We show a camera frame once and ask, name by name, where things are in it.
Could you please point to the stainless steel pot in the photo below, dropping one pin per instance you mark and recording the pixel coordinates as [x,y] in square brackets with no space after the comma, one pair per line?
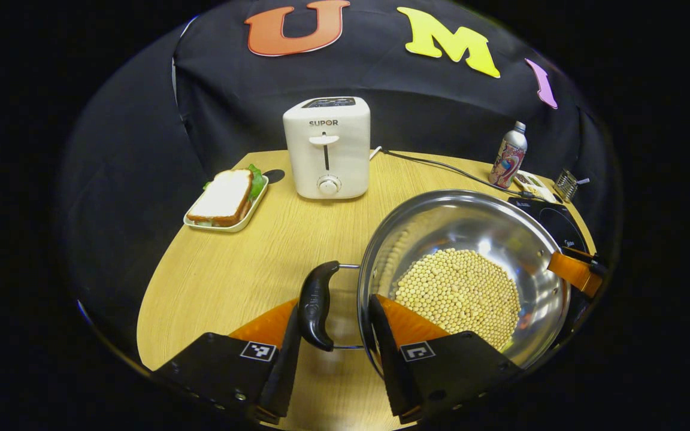
[477,227]

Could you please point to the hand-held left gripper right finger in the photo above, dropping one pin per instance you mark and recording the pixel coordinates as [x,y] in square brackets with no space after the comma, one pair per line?
[390,365]

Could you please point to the black induction cooktop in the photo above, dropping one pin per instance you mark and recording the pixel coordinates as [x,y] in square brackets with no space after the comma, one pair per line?
[551,224]

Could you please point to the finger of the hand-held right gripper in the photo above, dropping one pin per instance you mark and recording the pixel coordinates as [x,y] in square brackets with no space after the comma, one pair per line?
[572,272]

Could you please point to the white divided dish of beans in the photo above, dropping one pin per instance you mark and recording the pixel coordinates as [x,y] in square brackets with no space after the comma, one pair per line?
[536,185]

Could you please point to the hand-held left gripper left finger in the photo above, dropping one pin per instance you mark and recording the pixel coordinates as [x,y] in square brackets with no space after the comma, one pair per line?
[285,371]

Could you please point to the sandwich with lettuce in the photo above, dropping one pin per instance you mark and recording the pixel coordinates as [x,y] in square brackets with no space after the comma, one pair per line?
[222,197]

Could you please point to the silver bottle with colourful label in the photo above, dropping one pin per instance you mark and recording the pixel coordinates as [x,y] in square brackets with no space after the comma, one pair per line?
[508,158]

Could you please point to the white rectangular plate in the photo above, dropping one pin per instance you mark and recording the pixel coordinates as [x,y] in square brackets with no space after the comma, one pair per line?
[243,218]

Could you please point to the pile of yellow soybeans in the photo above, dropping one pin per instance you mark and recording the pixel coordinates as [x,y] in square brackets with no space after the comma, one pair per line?
[459,287]

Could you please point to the white toaster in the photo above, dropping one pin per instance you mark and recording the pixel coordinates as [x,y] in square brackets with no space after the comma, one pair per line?
[327,149]

